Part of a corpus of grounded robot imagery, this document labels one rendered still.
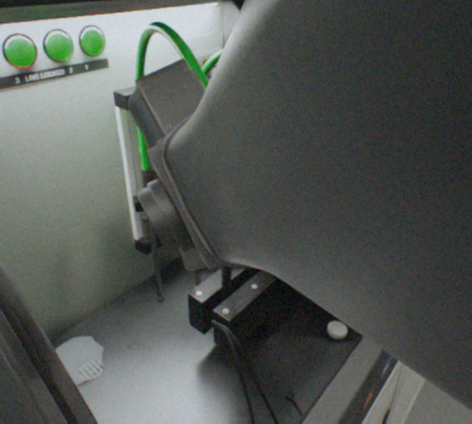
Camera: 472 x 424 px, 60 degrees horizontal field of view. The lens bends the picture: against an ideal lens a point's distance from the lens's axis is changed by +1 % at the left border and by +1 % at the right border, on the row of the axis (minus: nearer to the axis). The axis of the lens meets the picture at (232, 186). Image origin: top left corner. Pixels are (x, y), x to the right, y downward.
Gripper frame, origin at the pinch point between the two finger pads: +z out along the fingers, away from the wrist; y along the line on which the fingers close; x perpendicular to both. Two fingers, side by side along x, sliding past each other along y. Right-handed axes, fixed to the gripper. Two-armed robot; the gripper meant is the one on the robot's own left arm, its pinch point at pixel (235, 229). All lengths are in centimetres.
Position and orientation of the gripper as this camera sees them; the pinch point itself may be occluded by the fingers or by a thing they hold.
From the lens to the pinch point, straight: 45.3
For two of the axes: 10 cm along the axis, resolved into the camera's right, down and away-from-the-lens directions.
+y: -9.6, 2.8, -0.2
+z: 0.4, 2.0, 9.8
